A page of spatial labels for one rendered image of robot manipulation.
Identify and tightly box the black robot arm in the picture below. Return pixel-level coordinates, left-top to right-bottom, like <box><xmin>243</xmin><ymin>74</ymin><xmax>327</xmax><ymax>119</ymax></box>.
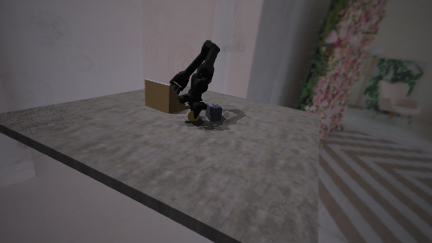
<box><xmin>169</xmin><ymin>40</ymin><xmax>220</xmax><ymax>104</ymax></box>

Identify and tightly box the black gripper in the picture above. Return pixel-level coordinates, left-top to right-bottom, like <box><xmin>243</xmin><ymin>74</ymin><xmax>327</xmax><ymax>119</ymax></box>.
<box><xmin>187</xmin><ymin>88</ymin><xmax>207</xmax><ymax>119</ymax></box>

